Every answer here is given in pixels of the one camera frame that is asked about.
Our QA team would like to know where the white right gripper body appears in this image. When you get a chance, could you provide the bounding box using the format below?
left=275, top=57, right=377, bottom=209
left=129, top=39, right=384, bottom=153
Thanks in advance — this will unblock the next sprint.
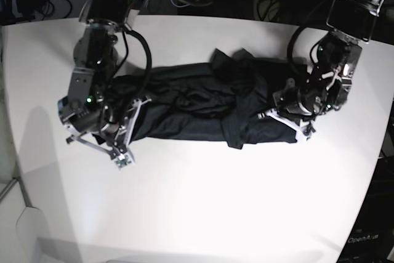
left=65, top=96, right=151, bottom=169

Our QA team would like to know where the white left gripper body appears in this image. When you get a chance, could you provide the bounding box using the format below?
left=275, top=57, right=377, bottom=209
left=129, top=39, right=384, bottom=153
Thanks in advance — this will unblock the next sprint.
left=257, top=78, right=316, bottom=143

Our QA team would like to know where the dark long-sleeve shirt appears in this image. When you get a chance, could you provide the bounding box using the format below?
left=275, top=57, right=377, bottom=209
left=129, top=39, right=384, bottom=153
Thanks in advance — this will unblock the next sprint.
left=92, top=47, right=308, bottom=150

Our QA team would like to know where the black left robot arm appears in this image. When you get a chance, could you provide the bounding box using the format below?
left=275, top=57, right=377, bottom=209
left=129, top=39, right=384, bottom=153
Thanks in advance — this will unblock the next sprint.
left=257, top=0, right=385, bottom=144

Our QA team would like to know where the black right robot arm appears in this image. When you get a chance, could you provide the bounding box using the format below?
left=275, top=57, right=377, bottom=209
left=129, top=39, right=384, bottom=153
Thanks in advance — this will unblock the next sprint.
left=58, top=0, right=152, bottom=169

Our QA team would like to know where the black OpenArm base box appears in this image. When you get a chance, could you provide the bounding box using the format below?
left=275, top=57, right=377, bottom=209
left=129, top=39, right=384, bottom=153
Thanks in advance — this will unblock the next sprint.
left=337, top=156, right=393, bottom=262

